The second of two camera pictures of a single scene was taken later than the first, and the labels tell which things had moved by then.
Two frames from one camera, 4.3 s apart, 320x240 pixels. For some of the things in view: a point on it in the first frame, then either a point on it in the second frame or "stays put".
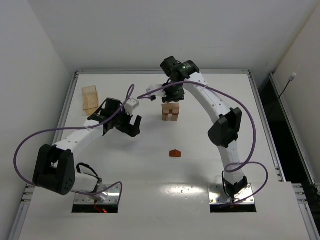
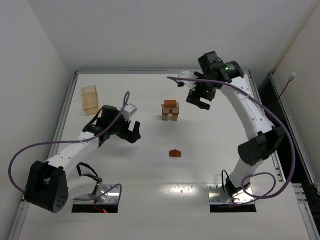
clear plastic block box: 90,100 stays put
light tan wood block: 174,117 stays put
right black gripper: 172,97 → 196,96
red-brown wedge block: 175,153 stays put
